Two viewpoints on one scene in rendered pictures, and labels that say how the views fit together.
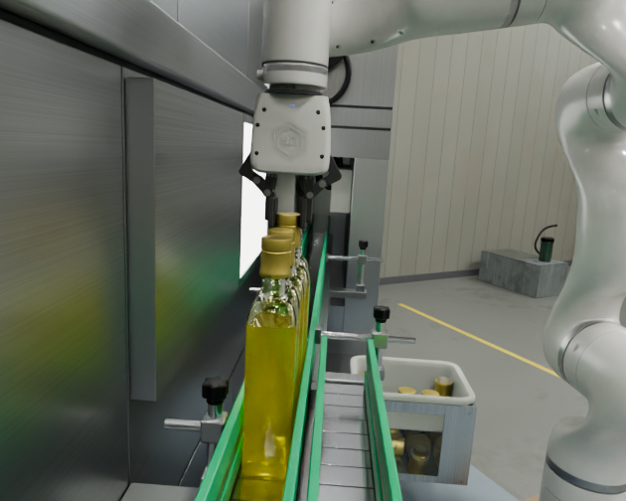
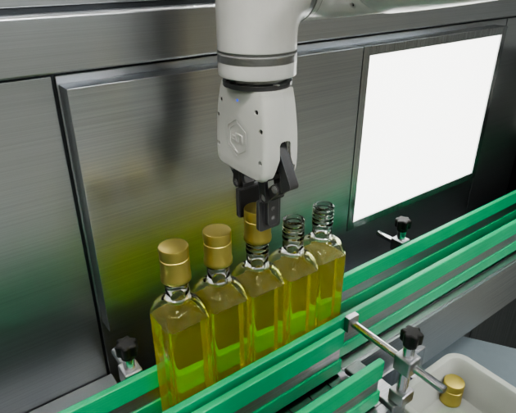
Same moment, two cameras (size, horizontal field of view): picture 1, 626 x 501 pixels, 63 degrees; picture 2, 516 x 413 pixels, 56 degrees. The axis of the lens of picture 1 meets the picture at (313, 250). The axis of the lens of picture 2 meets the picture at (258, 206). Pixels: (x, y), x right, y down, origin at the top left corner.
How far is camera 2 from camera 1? 55 cm
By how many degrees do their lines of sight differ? 51
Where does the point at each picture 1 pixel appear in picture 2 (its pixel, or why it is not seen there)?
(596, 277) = not seen: outside the picture
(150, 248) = (88, 223)
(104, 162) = (29, 161)
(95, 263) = (25, 234)
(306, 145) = (248, 147)
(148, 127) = (71, 129)
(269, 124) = (224, 116)
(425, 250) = not seen: outside the picture
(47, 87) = not seen: outside the picture
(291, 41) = (222, 29)
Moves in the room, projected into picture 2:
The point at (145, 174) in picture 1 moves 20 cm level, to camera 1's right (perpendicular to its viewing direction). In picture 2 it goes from (77, 166) to (160, 233)
